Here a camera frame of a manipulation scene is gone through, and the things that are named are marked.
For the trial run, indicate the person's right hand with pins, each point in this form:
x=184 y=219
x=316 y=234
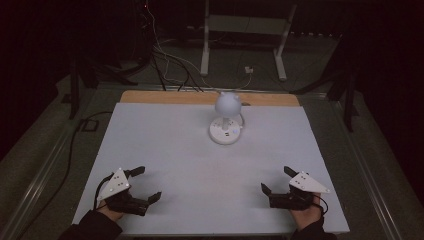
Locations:
x=308 y=215

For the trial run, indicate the black tripod stand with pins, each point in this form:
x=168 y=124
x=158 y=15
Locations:
x=348 y=100
x=74 y=90

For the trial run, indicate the white round desk lamp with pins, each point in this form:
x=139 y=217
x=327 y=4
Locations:
x=226 y=126

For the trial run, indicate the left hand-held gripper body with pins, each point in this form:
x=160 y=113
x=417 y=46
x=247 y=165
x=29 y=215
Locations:
x=116 y=185

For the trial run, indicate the white table cover sheet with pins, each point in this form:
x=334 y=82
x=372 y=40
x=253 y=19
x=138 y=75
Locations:
x=186 y=173

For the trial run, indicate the black floor socket box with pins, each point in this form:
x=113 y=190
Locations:
x=89 y=125

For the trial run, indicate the person's left hand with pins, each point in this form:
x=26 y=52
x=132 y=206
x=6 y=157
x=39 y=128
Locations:
x=110 y=210

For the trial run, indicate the white plug adapter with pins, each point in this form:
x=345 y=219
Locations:
x=249 y=69

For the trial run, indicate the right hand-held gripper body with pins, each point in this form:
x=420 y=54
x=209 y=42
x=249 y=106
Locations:
x=301 y=190

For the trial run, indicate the white metal stand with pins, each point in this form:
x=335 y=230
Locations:
x=245 y=25

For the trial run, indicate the metal floor rail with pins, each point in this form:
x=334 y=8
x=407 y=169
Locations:
x=370 y=176
x=36 y=186

